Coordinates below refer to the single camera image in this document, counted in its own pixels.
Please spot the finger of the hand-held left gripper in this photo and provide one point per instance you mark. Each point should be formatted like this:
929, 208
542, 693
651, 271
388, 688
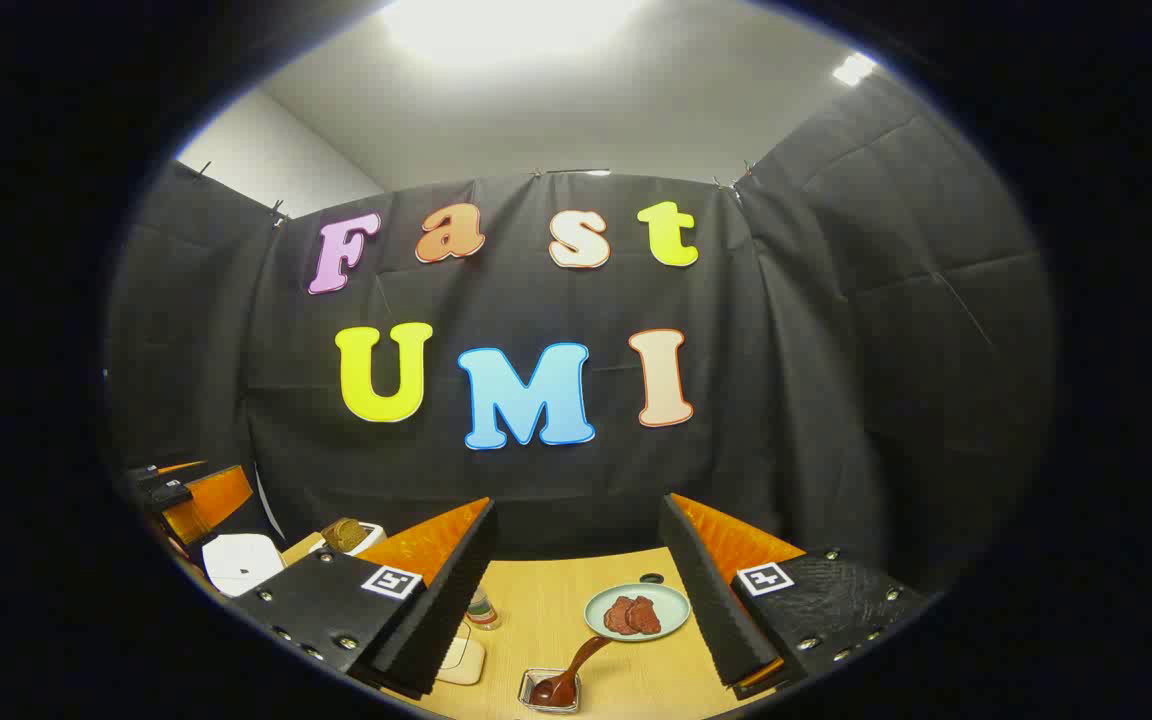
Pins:
141, 475
211, 500

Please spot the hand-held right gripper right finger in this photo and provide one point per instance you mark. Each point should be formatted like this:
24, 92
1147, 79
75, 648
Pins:
716, 610

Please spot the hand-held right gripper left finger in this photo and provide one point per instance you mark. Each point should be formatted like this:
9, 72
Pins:
446, 610

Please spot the clear rice container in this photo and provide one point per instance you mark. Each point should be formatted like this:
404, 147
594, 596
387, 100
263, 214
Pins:
460, 662

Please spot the white rice cooker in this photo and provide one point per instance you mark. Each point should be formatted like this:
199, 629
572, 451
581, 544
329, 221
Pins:
236, 560

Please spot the brown wooden spoon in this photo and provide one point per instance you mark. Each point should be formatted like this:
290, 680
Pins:
576, 665

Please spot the small clear bottle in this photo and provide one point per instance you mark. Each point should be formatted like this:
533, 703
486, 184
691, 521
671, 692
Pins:
482, 610

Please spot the pale green plate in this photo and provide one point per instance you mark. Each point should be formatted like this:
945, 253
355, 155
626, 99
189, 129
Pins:
671, 600

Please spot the red meat slices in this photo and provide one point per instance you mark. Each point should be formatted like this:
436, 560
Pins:
633, 615

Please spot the white toaster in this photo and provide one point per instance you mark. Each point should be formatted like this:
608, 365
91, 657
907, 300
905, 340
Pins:
368, 538

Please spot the brown bread slice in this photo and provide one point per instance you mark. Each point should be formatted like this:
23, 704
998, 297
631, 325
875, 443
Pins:
344, 534

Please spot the black backdrop cloth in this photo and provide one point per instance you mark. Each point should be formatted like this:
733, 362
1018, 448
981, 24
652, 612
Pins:
786, 400

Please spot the ceiling light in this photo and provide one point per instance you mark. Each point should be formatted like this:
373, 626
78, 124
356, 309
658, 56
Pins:
853, 68

